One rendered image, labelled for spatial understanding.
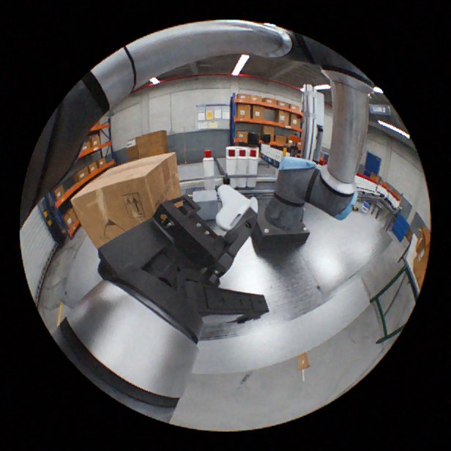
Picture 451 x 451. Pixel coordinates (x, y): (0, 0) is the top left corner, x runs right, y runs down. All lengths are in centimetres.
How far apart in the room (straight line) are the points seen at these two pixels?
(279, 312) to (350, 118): 46
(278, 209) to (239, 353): 42
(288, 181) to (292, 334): 42
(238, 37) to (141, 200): 30
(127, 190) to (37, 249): 380
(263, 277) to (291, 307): 12
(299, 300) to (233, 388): 99
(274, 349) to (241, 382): 89
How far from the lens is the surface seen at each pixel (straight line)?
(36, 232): 398
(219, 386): 124
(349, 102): 30
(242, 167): 70
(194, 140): 522
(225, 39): 16
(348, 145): 32
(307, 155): 68
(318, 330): 43
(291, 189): 43
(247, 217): 16
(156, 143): 397
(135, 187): 28
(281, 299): 40
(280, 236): 46
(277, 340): 37
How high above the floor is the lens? 118
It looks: 39 degrees down
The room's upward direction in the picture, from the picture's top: straight up
